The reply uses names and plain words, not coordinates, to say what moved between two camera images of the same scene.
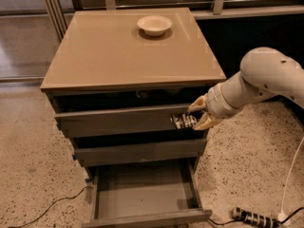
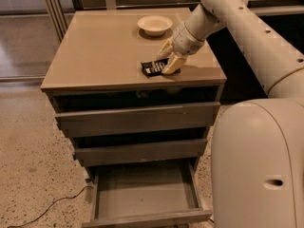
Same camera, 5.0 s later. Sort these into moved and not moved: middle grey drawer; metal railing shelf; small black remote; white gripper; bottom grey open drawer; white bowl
Moved: white gripper; small black remote
Not moved: metal railing shelf; white bowl; middle grey drawer; bottom grey open drawer
